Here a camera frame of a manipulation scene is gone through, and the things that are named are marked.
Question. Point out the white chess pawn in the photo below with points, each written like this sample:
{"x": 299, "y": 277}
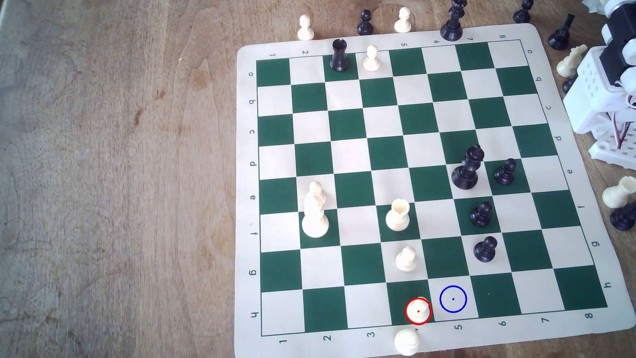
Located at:
{"x": 403, "y": 25}
{"x": 406, "y": 261}
{"x": 418, "y": 311}
{"x": 316, "y": 189}
{"x": 305, "y": 32}
{"x": 370, "y": 62}
{"x": 407, "y": 343}

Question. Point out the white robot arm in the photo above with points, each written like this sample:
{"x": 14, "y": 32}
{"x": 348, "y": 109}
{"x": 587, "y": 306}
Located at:
{"x": 594, "y": 87}

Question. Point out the green white chess mat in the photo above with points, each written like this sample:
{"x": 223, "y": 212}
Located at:
{"x": 348, "y": 149}

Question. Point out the white chess bishop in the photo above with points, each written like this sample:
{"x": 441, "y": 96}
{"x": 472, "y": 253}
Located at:
{"x": 315, "y": 223}

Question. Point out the white chess rook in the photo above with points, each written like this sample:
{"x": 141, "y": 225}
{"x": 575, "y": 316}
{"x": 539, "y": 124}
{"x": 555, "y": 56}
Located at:
{"x": 616, "y": 195}
{"x": 397, "y": 219}

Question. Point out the black chess rook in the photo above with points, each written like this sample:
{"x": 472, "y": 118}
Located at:
{"x": 339, "y": 59}

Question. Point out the black chess king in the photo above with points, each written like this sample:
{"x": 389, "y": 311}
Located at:
{"x": 464, "y": 176}

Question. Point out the black chess pawn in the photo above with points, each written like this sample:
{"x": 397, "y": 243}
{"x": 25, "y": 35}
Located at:
{"x": 504, "y": 175}
{"x": 365, "y": 27}
{"x": 480, "y": 216}
{"x": 521, "y": 16}
{"x": 484, "y": 251}

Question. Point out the black chess queen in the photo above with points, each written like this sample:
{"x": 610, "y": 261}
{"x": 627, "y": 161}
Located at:
{"x": 452, "y": 31}

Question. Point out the white chess knight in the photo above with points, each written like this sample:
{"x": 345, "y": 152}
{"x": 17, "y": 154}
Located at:
{"x": 569, "y": 63}

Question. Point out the black chess bishop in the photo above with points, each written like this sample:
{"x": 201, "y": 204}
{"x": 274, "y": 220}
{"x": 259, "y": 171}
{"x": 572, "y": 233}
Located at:
{"x": 559, "y": 40}

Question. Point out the white crumpled tissue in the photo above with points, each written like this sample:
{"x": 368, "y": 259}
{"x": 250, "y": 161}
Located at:
{"x": 592, "y": 6}

